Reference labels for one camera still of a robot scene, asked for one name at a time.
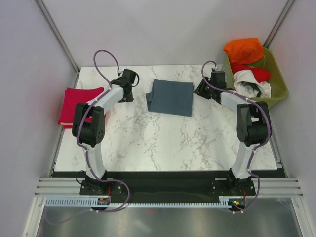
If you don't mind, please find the blue grey t shirt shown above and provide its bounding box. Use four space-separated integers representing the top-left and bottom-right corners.
146 79 194 117

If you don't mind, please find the red t shirt stack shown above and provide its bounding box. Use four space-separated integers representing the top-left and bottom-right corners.
57 86 104 129

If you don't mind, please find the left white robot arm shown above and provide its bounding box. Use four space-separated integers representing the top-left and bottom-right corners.
72 69 140 194

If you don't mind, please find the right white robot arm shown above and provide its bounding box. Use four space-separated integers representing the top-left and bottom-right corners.
194 69 272 195

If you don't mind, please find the white green crumpled t shirt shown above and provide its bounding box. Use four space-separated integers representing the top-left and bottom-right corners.
233 70 272 98

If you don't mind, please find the orange t shirt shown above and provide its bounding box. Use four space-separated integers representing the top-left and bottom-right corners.
223 38 263 64

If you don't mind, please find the red t shirt in basket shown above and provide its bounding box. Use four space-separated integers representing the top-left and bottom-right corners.
231 62 271 83

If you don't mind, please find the green plastic basket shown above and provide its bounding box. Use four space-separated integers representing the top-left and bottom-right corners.
222 48 288 108

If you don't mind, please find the right aluminium frame post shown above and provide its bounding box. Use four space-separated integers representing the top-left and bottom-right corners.
264 0 297 48

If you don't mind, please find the aluminium frame post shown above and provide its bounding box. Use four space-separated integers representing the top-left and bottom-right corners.
264 0 297 48
34 0 79 75

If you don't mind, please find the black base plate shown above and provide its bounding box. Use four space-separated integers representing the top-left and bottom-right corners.
79 171 256 204

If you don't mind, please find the left aluminium frame post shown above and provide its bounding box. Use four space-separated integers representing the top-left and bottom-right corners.
34 0 79 75

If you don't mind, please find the aluminium rail profile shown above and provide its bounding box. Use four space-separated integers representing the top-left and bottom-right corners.
35 178 303 198

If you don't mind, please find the white slotted cable duct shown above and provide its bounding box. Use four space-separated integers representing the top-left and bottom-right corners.
44 196 245 208

